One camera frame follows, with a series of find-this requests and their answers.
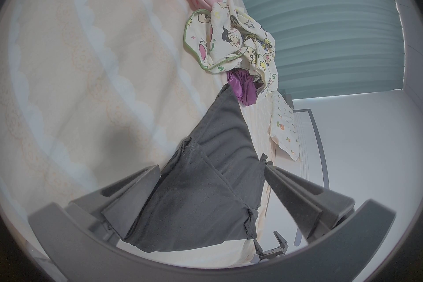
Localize white printed pyjama top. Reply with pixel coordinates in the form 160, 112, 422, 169
182, 0, 279, 95

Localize blue-green curtain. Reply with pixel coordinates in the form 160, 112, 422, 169
211, 0, 406, 100

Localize black shorts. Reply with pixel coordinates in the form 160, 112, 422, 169
102, 84, 269, 253

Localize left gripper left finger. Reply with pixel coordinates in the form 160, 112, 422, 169
68, 165, 161, 243

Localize white flower print garment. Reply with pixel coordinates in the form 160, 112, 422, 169
268, 92, 301, 161

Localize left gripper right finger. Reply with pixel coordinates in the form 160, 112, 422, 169
264, 163, 356, 244

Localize purple garment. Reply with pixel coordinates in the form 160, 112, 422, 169
226, 70, 259, 106

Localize bed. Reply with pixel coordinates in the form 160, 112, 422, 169
0, 0, 302, 267

